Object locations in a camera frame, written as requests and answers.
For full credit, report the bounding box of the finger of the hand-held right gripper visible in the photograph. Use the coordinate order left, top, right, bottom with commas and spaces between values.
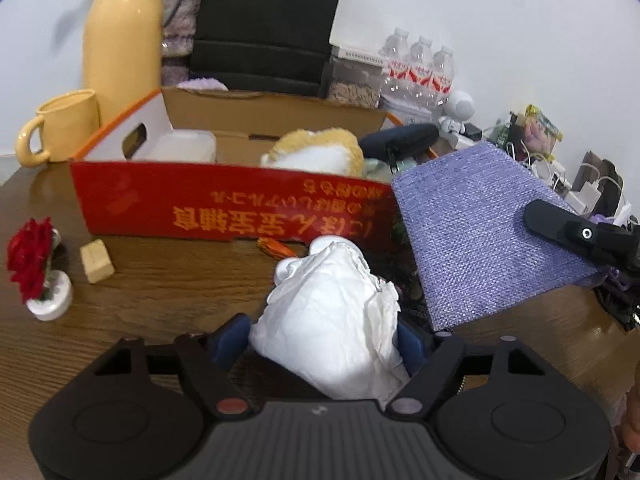
597, 267, 640, 332
523, 199, 640, 271

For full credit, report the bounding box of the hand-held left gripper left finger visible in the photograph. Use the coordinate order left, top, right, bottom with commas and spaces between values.
92, 312, 253, 418

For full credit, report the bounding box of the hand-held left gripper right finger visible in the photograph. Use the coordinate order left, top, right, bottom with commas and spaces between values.
389, 316, 547, 418

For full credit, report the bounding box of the purple woven pouch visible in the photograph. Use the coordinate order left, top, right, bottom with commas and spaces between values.
390, 141, 603, 333

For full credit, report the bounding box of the white tissue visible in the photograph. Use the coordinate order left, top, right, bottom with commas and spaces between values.
248, 239, 412, 408

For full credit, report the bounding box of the red cardboard box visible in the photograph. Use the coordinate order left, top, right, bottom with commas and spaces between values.
69, 86, 441, 246

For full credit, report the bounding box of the navy pouch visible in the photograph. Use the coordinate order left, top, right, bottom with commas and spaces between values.
359, 122, 440, 161

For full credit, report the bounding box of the translucent plastic box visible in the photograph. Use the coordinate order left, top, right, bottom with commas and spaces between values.
132, 130, 217, 163

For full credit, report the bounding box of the white charger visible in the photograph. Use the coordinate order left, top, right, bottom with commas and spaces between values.
565, 180, 601, 213

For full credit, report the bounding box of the colourful snack packet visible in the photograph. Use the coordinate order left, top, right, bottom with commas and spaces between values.
520, 104, 563, 153

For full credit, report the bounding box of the orange candy wrapper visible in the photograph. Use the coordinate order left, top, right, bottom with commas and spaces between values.
256, 236, 303, 261

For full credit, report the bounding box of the white robot toy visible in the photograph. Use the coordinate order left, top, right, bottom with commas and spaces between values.
437, 91, 477, 136

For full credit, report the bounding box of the small wooden block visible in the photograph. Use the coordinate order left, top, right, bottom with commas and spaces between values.
81, 239, 116, 285

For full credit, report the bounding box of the pale green item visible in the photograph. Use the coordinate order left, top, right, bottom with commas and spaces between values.
365, 157, 418, 183

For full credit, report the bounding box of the beige and white plush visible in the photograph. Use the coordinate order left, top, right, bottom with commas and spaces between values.
260, 129, 366, 178

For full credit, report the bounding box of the red rose ornament white pot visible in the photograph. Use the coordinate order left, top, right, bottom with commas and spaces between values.
6, 217, 74, 322

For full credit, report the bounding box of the clear seed container white lid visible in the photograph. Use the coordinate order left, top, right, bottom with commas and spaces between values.
326, 57, 382, 108

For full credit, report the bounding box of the lavender fuzzy headband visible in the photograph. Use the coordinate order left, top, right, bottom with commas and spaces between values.
177, 78, 230, 92

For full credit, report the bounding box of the flat white box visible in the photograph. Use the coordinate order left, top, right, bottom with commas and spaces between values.
331, 44, 390, 66

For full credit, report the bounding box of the yellow mug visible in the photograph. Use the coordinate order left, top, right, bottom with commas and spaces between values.
15, 89, 101, 167

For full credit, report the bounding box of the yellow thermos jug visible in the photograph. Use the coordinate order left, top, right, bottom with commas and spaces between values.
81, 0, 191, 128

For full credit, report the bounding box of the purple knit-covered vase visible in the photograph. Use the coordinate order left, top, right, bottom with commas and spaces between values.
161, 0, 201, 86

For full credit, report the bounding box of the black paper bag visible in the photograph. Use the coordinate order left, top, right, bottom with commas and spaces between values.
189, 0, 349, 98

